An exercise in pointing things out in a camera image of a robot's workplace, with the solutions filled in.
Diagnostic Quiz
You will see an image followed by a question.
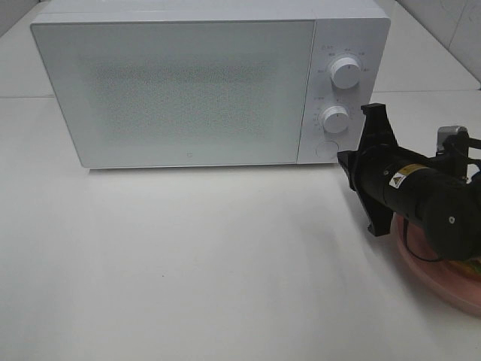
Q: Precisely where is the white microwave door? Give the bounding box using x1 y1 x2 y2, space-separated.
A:
32 21 314 168

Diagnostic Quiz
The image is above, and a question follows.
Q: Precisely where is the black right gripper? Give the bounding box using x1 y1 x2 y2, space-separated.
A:
337 103 443 237

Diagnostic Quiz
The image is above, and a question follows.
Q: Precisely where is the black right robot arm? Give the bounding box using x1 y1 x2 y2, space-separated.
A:
337 103 480 261

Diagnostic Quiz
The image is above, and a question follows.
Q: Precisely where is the white microwave oven body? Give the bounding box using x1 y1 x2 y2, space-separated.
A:
30 1 391 168

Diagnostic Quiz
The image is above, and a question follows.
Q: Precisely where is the upper white microwave knob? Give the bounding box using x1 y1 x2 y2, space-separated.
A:
329 56 361 89

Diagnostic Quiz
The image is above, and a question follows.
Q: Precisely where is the burger with sesame-free bun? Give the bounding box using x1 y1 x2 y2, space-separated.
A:
451 258 481 280

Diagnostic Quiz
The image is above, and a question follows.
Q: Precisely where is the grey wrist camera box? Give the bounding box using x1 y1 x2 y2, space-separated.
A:
436 125 468 155

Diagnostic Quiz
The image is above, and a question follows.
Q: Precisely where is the lower white microwave knob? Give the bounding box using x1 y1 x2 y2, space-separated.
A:
321 105 349 134

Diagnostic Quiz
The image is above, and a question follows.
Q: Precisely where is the round white door release button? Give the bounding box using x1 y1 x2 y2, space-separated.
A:
316 141 339 162

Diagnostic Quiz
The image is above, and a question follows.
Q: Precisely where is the white microwave knob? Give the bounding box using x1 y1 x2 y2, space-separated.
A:
329 56 361 89
321 105 349 134

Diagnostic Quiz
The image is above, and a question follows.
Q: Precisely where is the pink round plate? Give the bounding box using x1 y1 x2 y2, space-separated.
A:
393 215 480 317

